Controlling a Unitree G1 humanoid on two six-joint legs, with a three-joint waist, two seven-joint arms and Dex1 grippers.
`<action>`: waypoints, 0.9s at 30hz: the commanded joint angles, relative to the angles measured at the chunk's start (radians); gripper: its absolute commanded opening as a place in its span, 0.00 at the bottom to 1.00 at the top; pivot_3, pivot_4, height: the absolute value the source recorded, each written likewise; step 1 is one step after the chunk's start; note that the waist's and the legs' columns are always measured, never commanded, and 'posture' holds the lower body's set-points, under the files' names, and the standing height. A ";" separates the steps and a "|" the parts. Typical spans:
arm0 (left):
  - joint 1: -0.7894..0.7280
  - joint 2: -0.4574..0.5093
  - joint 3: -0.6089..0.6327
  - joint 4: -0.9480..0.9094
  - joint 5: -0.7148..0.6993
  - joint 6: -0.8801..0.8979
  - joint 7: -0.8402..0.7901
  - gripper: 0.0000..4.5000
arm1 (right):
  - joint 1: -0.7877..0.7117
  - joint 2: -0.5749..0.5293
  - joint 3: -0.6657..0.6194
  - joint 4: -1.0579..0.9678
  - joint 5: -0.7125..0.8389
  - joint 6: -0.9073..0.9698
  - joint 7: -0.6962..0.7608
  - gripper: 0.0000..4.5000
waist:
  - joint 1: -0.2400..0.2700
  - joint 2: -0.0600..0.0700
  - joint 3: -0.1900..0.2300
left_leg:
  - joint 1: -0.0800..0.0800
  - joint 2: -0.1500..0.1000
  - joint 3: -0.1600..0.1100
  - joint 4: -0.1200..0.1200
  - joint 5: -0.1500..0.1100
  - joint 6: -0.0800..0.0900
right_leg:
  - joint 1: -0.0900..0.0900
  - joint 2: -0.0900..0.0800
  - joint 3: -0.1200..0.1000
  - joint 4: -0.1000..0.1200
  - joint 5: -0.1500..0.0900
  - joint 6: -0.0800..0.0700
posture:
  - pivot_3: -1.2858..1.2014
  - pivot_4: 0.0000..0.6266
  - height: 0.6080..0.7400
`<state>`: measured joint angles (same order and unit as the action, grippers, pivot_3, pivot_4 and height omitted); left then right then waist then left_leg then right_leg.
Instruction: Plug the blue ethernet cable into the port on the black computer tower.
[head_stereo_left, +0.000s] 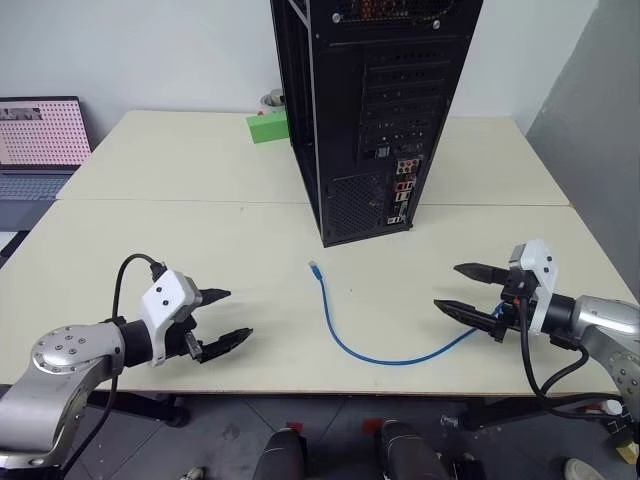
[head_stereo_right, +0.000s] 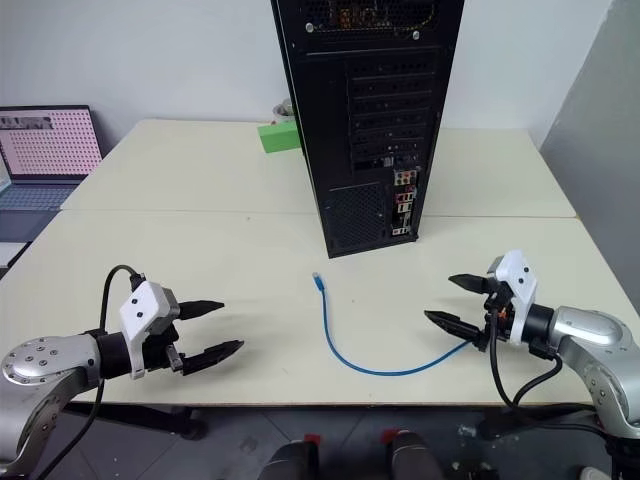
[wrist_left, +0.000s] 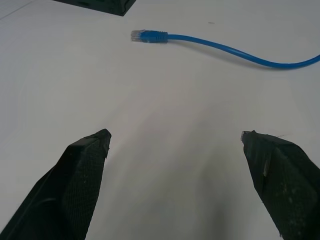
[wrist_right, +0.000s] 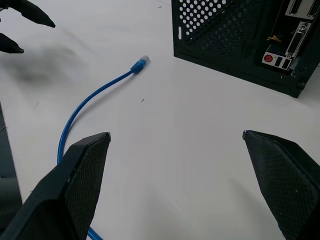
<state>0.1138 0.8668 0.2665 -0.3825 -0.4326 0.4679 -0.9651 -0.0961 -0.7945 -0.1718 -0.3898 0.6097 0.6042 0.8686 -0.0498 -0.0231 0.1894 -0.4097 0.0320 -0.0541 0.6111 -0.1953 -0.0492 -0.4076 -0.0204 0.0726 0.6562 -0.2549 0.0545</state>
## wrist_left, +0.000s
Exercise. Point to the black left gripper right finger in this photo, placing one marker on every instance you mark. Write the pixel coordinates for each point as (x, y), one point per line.
(287, 190)

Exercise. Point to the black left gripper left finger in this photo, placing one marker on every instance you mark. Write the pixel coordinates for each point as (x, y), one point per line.
(67, 190)

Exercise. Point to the black box device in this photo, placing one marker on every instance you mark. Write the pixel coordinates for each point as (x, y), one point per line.
(105, 6)

